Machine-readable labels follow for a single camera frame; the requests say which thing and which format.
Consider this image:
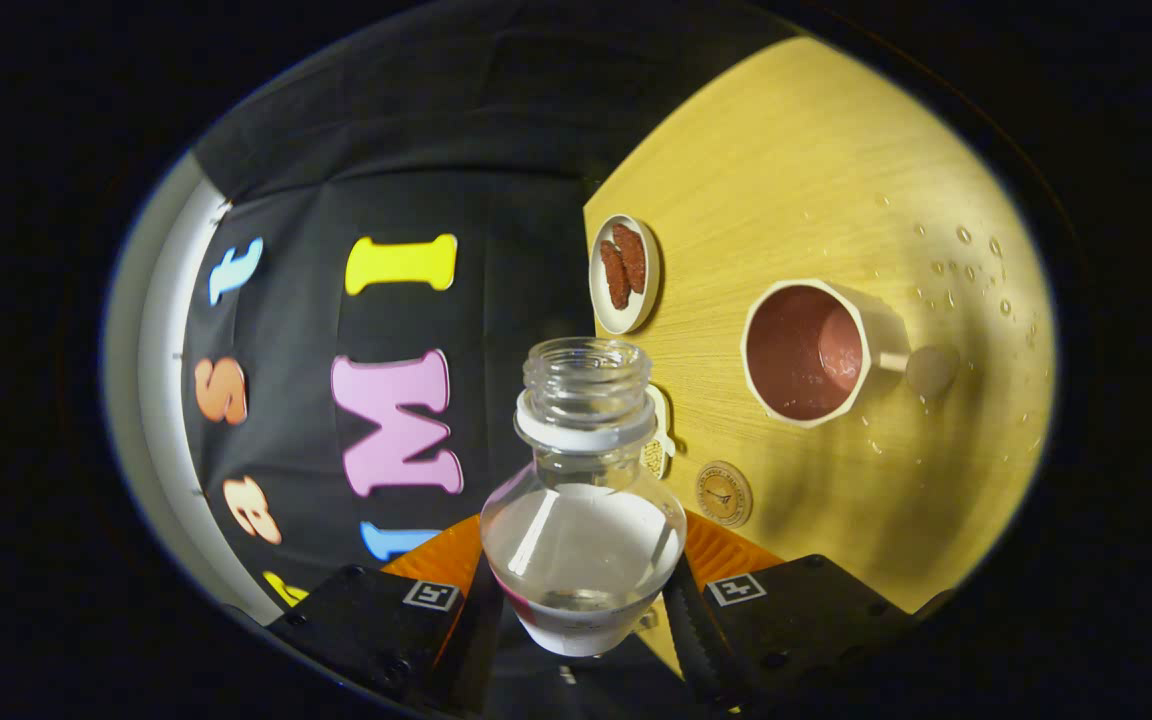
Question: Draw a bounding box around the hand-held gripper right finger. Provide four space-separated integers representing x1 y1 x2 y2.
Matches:
662 512 922 713

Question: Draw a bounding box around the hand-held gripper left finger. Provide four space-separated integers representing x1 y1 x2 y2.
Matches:
271 515 499 713

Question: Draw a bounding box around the round cork coaster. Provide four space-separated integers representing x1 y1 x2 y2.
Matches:
694 460 753 528

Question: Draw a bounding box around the clear juice bottle white label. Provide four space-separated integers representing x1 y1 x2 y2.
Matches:
480 337 688 658

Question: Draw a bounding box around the cream cup with wooden handle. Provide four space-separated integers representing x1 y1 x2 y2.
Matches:
740 278 962 430

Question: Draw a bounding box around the small white sauce dish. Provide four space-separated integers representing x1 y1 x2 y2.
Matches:
642 385 678 480

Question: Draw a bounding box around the white oval plate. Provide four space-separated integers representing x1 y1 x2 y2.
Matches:
589 213 661 336

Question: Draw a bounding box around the brown sausage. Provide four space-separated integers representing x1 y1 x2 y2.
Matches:
613 223 648 295
600 240 633 311

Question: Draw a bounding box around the wooden table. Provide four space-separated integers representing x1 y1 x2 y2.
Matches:
584 37 1057 713

